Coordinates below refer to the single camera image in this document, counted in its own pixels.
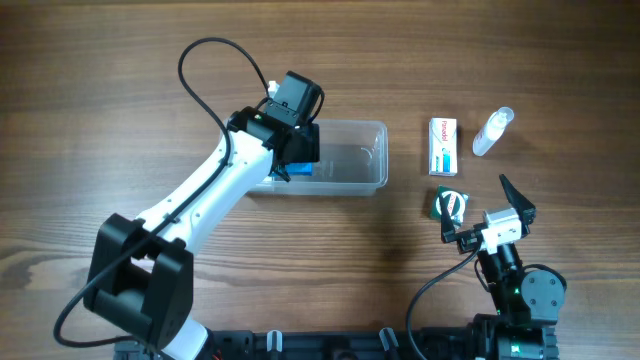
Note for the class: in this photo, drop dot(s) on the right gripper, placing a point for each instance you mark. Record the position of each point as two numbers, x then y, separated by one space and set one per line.
524 209

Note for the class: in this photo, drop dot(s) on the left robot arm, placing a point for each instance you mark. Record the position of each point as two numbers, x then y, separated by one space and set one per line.
142 270

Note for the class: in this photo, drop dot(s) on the clear plastic container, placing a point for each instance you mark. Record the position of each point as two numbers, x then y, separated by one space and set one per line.
353 162

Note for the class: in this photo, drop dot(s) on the blue VapoDrops box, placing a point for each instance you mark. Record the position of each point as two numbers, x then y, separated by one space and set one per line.
299 169

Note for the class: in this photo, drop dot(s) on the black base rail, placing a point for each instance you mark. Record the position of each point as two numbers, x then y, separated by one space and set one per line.
434 343

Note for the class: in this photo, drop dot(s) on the green Zam-Buk box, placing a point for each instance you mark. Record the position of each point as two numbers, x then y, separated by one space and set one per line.
455 201

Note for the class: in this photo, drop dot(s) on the clear spray bottle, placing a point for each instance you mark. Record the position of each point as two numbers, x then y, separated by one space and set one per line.
492 130

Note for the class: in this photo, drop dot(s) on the white Panadol box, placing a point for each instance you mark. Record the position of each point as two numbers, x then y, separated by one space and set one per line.
443 147

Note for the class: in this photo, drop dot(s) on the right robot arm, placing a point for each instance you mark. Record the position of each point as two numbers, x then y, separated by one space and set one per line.
527 298

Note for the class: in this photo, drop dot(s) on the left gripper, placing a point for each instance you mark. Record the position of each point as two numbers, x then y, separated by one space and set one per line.
310 145

